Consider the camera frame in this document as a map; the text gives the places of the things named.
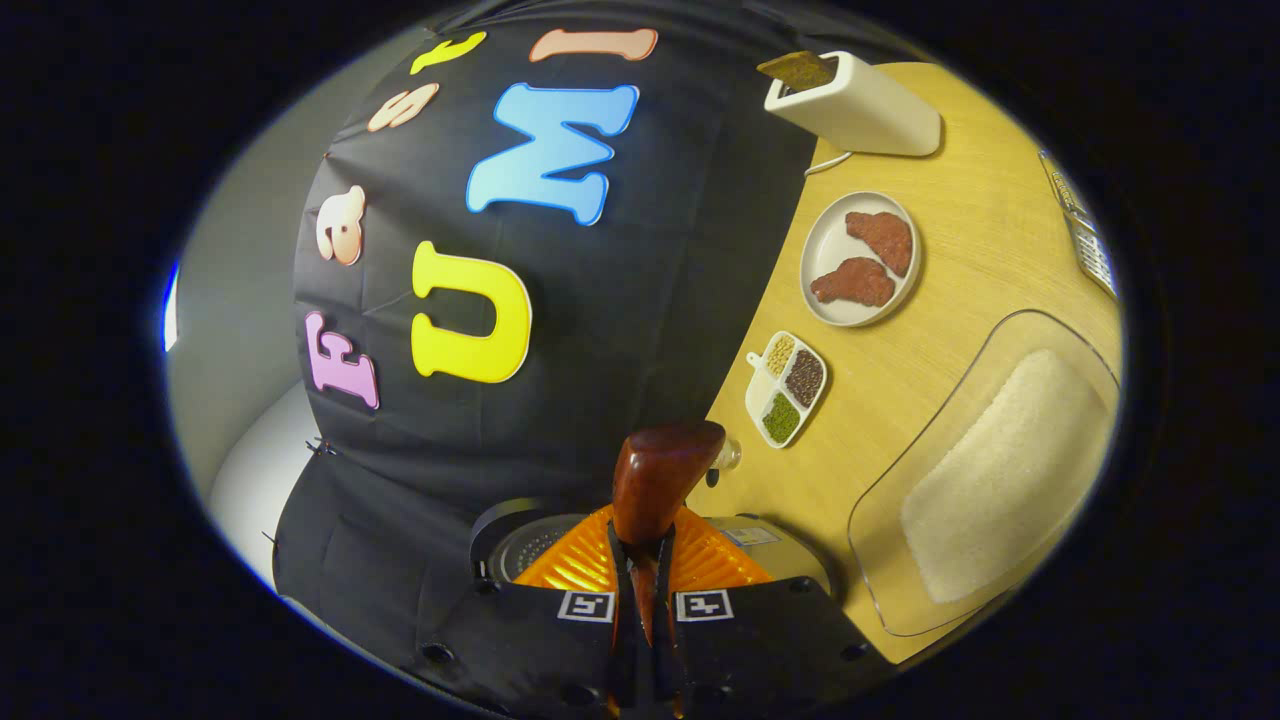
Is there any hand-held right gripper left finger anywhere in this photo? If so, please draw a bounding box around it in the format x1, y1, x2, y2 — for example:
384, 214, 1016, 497
415, 505, 641, 716

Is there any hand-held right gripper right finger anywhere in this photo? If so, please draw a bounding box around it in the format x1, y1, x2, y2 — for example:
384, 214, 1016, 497
655, 505, 891, 716

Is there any grey rice cooker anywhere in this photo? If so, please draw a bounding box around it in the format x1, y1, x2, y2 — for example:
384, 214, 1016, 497
470, 497, 833, 603

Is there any dark wooden spoon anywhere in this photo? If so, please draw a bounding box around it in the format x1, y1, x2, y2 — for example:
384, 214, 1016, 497
611, 420, 728, 651

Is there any white rice heap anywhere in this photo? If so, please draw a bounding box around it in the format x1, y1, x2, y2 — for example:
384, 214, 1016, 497
900, 349, 1117, 605

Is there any clear plastic rice box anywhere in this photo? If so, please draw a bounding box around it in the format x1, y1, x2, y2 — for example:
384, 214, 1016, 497
847, 309, 1122, 639

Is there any white divided grain dish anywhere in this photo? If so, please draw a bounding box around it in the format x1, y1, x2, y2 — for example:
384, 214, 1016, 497
744, 331, 830, 450

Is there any black backdrop cloth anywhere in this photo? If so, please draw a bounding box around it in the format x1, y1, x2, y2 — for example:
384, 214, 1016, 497
272, 0, 906, 691

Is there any brown meat piece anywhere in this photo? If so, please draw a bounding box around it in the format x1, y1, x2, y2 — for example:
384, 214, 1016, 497
845, 211, 915, 279
810, 257, 897, 308

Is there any white round plate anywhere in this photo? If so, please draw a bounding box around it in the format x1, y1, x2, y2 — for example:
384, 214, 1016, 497
800, 191, 923, 329

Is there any white toaster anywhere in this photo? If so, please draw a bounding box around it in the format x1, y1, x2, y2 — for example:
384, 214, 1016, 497
764, 52, 943, 158

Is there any brown toast slice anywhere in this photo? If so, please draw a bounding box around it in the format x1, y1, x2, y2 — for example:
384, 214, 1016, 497
757, 50, 837, 92

